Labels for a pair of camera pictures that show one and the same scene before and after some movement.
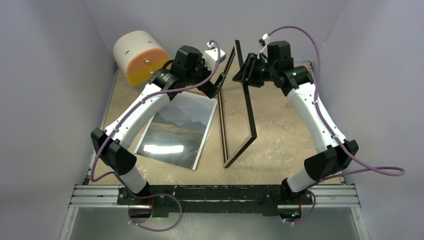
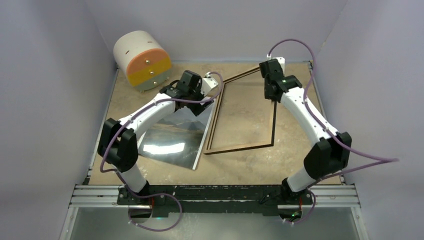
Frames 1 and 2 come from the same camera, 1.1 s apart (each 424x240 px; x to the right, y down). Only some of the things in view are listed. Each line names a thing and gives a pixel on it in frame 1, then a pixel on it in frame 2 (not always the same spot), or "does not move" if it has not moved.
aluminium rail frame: (324, 196) does not move
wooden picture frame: (251, 116) → (208, 150)
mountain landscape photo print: (176, 133) does not move
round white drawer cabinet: (137, 54) does not move
